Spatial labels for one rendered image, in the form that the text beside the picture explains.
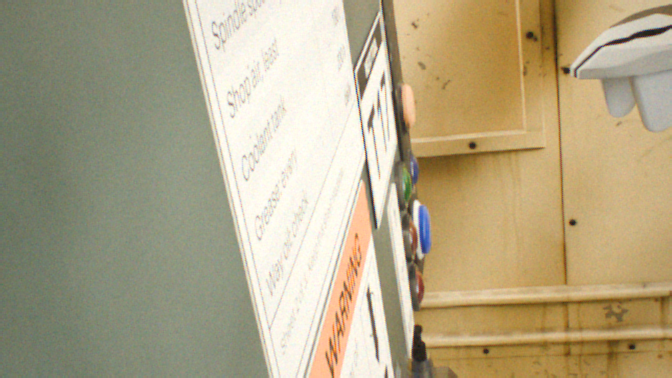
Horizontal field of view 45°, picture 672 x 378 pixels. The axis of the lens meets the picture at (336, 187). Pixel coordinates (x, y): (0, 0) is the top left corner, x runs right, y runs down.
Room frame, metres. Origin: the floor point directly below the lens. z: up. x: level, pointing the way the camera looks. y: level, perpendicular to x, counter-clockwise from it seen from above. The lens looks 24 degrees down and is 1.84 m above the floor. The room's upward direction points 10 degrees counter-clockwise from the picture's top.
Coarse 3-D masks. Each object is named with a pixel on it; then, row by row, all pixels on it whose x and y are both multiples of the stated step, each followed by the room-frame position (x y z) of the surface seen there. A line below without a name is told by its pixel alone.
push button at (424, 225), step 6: (420, 210) 0.44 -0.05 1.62; (426, 210) 0.44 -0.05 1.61; (420, 216) 0.43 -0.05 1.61; (426, 216) 0.44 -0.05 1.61; (420, 222) 0.43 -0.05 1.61; (426, 222) 0.43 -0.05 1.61; (420, 228) 0.43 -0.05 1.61; (426, 228) 0.43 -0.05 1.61; (420, 234) 0.43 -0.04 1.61; (426, 234) 0.43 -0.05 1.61; (420, 240) 0.43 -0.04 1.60; (426, 240) 0.43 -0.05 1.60; (426, 246) 0.43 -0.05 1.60; (426, 252) 0.43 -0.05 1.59
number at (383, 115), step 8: (384, 64) 0.39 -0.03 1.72; (384, 72) 0.39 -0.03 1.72; (376, 80) 0.36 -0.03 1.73; (384, 80) 0.39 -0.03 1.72; (376, 88) 0.36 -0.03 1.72; (384, 88) 0.38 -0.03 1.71; (376, 96) 0.35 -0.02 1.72; (384, 96) 0.38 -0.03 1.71; (376, 104) 0.35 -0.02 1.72; (384, 104) 0.37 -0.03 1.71; (376, 112) 0.35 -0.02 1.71; (384, 112) 0.37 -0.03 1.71; (384, 120) 0.37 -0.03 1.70; (392, 120) 0.39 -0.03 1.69; (384, 128) 0.36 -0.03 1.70; (392, 128) 0.39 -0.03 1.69; (384, 136) 0.36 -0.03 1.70; (392, 136) 0.39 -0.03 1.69; (384, 144) 0.36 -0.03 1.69; (392, 144) 0.38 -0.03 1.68; (384, 152) 0.35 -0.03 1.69; (384, 160) 0.35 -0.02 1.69; (384, 168) 0.35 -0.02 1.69; (384, 176) 0.34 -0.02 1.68
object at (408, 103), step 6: (408, 90) 0.44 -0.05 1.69; (408, 96) 0.43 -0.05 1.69; (408, 102) 0.43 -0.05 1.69; (414, 102) 0.44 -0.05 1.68; (408, 108) 0.43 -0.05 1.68; (414, 108) 0.44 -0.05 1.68; (408, 114) 0.43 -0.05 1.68; (414, 114) 0.44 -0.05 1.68; (408, 120) 0.43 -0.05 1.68; (414, 120) 0.43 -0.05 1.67; (408, 126) 0.43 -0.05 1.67
